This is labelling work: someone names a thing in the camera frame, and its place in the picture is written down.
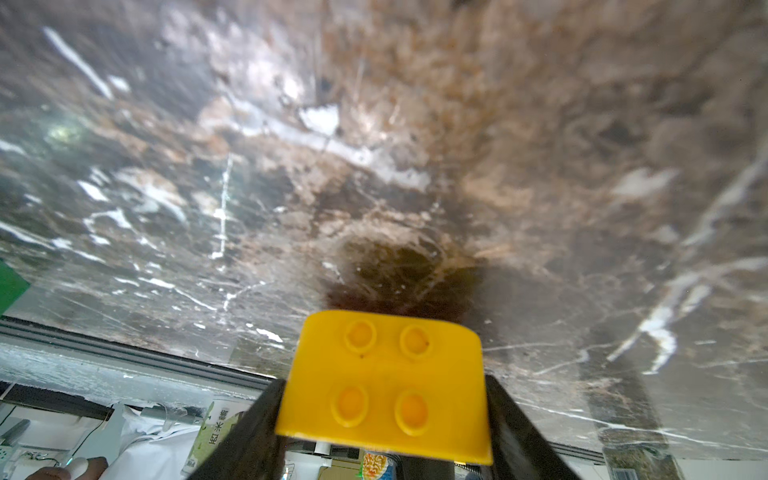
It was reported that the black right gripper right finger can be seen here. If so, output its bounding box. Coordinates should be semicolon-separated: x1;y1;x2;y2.
484;374;580;480

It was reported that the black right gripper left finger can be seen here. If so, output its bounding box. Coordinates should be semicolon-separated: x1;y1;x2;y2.
189;379;286;480

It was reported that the yellow long lego brick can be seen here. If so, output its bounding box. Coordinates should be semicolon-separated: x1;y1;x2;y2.
276;310;492;465

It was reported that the green square lego brick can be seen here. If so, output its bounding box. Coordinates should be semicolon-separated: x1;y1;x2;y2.
0;261;30;315

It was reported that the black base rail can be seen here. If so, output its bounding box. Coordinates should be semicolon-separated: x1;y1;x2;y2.
1;317;493;479

